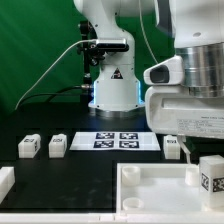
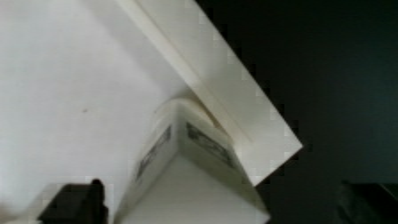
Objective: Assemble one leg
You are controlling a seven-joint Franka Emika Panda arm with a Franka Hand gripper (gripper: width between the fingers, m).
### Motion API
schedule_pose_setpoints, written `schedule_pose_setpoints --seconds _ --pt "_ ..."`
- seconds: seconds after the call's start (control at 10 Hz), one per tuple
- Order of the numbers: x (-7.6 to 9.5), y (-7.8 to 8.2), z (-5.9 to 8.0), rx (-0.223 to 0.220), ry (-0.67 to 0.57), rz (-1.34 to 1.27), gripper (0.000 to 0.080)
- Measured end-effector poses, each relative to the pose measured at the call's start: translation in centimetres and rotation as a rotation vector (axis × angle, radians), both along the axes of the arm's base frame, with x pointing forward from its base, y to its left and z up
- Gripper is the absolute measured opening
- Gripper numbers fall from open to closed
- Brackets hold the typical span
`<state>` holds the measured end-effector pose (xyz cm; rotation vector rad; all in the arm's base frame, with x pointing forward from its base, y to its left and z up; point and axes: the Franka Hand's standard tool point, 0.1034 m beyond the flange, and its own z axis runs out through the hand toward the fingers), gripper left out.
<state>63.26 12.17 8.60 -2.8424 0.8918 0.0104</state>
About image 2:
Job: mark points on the white square tabletop part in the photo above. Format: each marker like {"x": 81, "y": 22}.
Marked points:
{"x": 102, "y": 57}

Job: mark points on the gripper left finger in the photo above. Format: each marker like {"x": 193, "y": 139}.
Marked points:
{"x": 77, "y": 205}

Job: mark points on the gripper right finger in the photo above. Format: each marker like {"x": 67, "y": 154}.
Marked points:
{"x": 367, "y": 204}

